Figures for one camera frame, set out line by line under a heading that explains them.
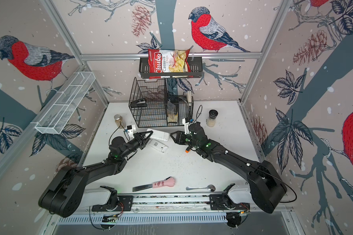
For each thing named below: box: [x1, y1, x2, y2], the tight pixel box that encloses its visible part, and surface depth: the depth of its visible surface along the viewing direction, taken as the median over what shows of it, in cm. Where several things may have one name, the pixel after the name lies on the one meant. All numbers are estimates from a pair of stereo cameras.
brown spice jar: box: [113, 114, 127, 129], surface depth 100 cm
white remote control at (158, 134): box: [145, 128, 170, 142], surface depth 81 cm
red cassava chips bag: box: [148, 48, 194, 80], surface depth 89 cm
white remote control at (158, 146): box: [148, 139, 169, 154], surface depth 96 cm
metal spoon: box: [185, 184, 217, 192], surface depth 81 cm
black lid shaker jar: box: [206, 109, 219, 128], surface depth 100 cm
